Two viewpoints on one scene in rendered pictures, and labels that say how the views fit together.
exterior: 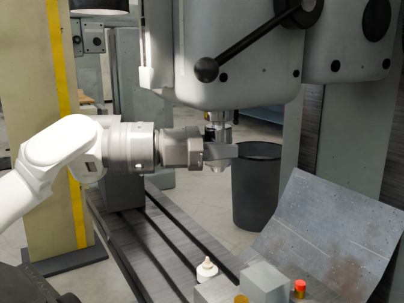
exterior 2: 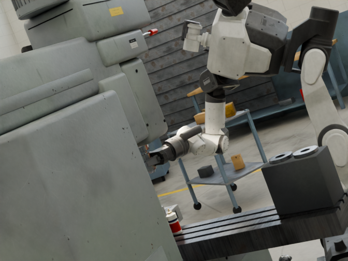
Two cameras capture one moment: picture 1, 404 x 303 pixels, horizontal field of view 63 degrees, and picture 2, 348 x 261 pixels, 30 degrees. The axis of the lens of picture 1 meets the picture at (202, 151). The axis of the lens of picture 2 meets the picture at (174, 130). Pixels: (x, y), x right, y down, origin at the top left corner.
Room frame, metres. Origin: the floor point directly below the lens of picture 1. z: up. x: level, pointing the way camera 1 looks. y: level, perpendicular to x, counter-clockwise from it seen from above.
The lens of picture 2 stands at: (2.80, -1.16, 1.62)
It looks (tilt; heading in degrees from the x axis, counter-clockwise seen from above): 7 degrees down; 150
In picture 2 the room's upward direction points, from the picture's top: 21 degrees counter-clockwise
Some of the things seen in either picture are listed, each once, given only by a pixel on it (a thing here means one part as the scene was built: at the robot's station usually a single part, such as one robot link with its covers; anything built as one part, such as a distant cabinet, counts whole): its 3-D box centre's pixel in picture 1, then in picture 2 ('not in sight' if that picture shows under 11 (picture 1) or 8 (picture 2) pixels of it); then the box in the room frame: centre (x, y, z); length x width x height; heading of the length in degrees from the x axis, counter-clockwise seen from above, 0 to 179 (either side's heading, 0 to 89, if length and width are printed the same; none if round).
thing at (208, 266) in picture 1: (207, 281); (173, 220); (0.53, -0.01, 0.97); 0.04 x 0.04 x 0.11
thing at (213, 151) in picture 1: (219, 151); not in sight; (0.52, -0.03, 1.23); 0.06 x 0.02 x 0.03; 96
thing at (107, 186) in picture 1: (118, 168); (302, 178); (1.03, 0.28, 1.01); 0.22 x 0.12 x 0.20; 24
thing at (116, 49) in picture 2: not in sight; (99, 56); (0.58, -0.07, 1.68); 0.34 x 0.24 x 0.10; 121
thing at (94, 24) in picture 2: not in sight; (90, 22); (0.56, -0.04, 1.81); 0.47 x 0.26 x 0.16; 121
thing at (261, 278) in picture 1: (264, 291); not in sight; (0.44, -0.10, 1.03); 0.06 x 0.05 x 0.06; 33
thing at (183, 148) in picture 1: (165, 148); (165, 153); (0.55, 0.06, 1.23); 0.13 x 0.12 x 0.10; 6
